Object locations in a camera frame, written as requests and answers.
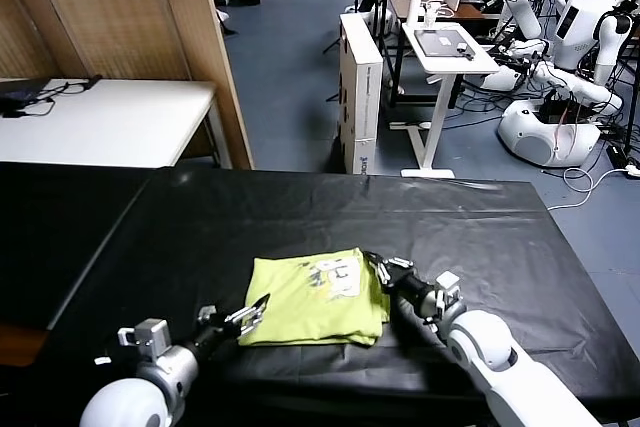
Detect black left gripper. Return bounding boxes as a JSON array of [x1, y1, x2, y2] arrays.
[[191, 292, 272, 354]]

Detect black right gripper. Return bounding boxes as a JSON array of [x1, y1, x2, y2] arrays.
[[362, 249, 429, 311]]

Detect yellow-green t-shirt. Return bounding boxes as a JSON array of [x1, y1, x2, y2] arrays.
[[237, 246, 392, 348]]

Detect black plastic table cover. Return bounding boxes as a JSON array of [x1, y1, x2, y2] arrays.
[[45, 166, 640, 427]]

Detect black side table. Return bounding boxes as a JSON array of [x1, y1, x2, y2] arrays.
[[0, 160, 154, 331]]

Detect white robot mobile base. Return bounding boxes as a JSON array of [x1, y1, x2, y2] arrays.
[[496, 98, 602, 169]]

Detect tall white cardboard box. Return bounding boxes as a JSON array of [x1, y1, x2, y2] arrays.
[[338, 12, 386, 178]]

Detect white height-adjustable desk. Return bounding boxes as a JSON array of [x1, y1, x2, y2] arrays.
[[388, 21, 502, 180]]

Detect white folding table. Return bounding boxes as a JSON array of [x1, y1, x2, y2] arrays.
[[0, 77, 235, 171]]

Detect grey closed laptop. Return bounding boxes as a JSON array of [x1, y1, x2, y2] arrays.
[[413, 28, 476, 59]]

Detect black power strip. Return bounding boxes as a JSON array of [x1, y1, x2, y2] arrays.
[[604, 144, 632, 169]]

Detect small white container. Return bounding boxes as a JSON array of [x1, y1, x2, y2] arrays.
[[422, 0, 442, 29]]

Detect white water bottle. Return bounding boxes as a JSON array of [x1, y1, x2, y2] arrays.
[[405, 0, 424, 29]]

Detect brown wooden desk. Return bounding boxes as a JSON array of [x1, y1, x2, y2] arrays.
[[385, 0, 509, 109]]

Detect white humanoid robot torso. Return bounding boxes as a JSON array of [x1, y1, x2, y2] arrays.
[[549, 0, 640, 89]]

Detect dark flat laptop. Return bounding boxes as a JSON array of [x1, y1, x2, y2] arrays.
[[0, 78, 50, 107]]

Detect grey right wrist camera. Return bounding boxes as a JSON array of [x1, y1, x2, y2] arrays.
[[433, 269, 467, 309]]

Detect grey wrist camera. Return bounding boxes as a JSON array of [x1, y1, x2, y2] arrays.
[[117, 317, 170, 362], [433, 269, 467, 309]]

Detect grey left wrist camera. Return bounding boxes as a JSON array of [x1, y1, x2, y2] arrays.
[[117, 317, 170, 362]]

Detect white floor cable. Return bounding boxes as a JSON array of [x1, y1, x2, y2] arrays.
[[546, 162, 640, 212]]

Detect black cable with adapter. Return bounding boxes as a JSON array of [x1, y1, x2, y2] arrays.
[[0, 74, 105, 122]]

